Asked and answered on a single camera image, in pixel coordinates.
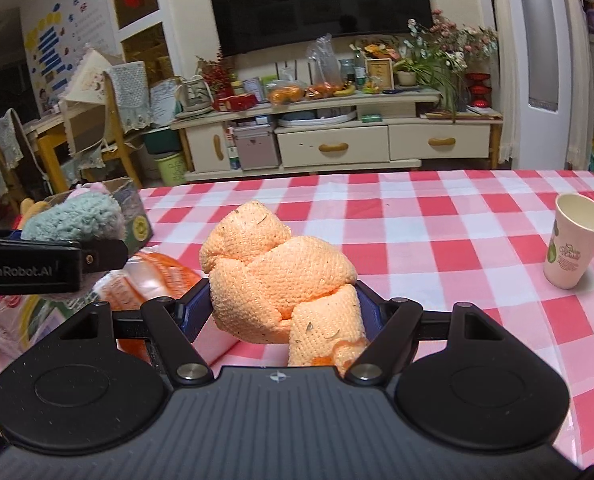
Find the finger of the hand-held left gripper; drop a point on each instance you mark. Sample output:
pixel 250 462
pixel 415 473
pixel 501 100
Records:
pixel 104 256

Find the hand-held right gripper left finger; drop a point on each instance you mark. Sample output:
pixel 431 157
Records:
pixel 197 310

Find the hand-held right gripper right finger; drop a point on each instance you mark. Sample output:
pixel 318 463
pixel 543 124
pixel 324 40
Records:
pixel 374 312

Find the teal fuzzy plush toy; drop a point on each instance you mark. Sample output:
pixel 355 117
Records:
pixel 72 220

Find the pink plush toy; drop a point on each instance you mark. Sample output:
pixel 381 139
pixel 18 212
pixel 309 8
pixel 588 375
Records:
pixel 91 189

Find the orange knitted towel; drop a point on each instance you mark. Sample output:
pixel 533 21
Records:
pixel 277 280

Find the orange and white packet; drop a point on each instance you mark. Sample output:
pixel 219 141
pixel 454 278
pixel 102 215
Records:
pixel 152 280

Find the green and white packet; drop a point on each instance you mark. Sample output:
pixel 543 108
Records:
pixel 49 322

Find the red checked tablecloth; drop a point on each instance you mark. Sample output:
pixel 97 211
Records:
pixel 427 220

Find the light green trash bin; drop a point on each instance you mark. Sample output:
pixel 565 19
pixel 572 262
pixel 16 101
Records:
pixel 171 169

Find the yellow wooden chair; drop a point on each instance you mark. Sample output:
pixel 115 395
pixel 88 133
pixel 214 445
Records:
pixel 117 145

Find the dark green bin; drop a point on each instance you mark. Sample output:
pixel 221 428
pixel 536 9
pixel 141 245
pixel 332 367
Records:
pixel 162 141

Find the dark chair with lace cover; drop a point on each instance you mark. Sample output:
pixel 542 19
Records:
pixel 7 140

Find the lace-draped cardboard box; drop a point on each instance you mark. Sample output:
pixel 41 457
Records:
pixel 84 120

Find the wooden dining table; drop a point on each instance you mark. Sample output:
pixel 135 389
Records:
pixel 44 127

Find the teal lace chair cover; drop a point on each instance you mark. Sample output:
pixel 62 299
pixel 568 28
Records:
pixel 129 95

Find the white printed sack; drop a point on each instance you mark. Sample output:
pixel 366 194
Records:
pixel 166 105

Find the pink storage box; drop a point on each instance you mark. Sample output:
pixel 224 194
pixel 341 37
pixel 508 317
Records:
pixel 255 149

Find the cream television stand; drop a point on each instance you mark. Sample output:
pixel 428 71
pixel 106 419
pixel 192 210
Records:
pixel 327 147

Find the glass electric kettle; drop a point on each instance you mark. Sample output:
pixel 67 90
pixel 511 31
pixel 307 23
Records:
pixel 196 95

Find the red flat box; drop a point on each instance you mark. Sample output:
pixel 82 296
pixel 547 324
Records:
pixel 234 103

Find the paper cup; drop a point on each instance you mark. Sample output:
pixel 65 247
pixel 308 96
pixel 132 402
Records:
pixel 574 245

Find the red berry branch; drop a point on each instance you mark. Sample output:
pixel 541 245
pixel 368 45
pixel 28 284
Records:
pixel 217 72

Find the bananas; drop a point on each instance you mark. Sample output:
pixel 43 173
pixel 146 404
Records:
pixel 344 91

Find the bag of oranges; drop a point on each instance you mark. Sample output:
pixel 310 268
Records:
pixel 286 95

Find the potted spider plant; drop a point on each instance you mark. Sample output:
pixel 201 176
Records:
pixel 427 80

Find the red lantern ornament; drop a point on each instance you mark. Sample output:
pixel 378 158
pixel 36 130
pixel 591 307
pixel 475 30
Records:
pixel 477 92

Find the clear plastic bag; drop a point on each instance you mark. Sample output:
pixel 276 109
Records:
pixel 324 65

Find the pink artificial flower bouquet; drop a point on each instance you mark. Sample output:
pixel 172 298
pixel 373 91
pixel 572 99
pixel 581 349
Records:
pixel 452 40

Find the white tower air conditioner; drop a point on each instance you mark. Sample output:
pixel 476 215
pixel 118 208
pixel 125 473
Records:
pixel 542 60

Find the black flat television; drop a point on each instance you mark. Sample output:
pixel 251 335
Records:
pixel 317 5

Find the colourful wall sticker chart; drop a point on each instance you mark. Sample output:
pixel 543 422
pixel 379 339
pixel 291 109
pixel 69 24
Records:
pixel 62 45

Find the wooden picture frame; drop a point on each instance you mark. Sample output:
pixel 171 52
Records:
pixel 379 75

